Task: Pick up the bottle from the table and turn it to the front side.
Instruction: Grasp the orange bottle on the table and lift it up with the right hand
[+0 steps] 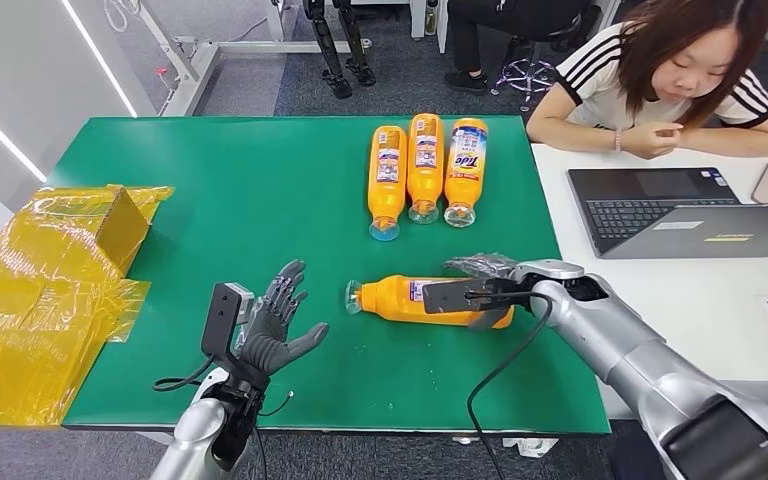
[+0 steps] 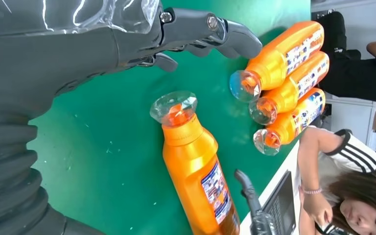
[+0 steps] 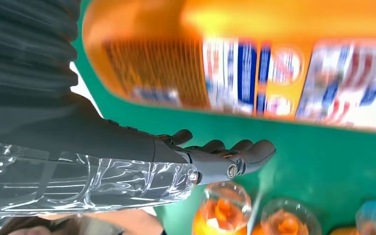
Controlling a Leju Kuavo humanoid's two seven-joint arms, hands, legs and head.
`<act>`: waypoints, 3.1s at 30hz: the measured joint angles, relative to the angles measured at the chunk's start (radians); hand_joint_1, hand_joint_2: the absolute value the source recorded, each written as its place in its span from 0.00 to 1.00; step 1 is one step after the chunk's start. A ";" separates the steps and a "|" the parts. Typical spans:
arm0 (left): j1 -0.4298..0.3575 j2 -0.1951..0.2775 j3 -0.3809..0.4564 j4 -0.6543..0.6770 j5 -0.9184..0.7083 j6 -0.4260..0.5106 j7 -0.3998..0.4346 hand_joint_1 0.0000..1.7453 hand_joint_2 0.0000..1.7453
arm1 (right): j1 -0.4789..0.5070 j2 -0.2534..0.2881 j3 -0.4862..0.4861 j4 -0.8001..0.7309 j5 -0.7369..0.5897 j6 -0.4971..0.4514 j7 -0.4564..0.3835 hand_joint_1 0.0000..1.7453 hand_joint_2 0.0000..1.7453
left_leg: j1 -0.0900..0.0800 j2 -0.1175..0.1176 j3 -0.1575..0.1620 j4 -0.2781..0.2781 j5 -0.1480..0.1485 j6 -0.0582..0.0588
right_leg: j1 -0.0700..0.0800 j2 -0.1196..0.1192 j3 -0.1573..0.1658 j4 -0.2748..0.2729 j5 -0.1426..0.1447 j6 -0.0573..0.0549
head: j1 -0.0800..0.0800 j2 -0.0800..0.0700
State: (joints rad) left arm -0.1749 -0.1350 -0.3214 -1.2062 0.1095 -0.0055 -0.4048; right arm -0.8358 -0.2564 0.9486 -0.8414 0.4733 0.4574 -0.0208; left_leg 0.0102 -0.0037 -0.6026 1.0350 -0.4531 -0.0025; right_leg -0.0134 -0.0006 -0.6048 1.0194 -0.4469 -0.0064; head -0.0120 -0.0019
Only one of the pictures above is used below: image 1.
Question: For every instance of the person's right hand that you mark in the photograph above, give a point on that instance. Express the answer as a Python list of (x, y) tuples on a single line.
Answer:
[(652, 139)]

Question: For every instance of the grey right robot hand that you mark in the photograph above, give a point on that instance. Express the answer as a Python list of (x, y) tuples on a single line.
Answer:
[(486, 266)]

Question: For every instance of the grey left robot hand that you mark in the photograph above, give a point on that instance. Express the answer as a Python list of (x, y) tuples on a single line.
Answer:
[(271, 344)]

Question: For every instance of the orange detergent bottle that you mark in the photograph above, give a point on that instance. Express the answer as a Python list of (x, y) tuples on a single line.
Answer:
[(387, 192), (426, 179), (465, 185), (390, 301)]

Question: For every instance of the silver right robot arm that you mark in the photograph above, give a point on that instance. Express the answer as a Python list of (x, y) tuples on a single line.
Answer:
[(649, 371)]

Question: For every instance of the dark grey laptop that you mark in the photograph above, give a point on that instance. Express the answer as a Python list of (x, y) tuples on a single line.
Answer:
[(642, 212)]

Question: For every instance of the person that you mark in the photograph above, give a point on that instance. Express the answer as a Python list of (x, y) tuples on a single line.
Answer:
[(609, 73), (470, 40)]

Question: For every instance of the office chair with chrome base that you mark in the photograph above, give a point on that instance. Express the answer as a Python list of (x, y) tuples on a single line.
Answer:
[(530, 69)]

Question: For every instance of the green table mat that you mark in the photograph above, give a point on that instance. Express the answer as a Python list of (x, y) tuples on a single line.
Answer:
[(278, 199)]

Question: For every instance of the white desk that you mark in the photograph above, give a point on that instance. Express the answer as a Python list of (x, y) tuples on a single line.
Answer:
[(675, 285)]

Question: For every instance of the yellow film wrapped cardboard box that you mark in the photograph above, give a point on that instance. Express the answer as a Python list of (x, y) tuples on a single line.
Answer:
[(33, 298)]

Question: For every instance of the black humanoid robot legs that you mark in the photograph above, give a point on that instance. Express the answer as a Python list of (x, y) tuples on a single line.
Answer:
[(334, 53)]

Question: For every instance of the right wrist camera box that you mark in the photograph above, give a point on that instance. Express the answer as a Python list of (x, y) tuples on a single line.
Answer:
[(450, 297)]

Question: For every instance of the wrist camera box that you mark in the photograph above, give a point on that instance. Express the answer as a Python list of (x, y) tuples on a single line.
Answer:
[(220, 318), (450, 297)]

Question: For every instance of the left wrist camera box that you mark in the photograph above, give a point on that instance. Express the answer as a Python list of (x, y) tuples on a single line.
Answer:
[(220, 318)]

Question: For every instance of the white metal stand frame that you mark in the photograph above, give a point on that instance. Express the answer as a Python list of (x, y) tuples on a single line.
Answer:
[(198, 60)]

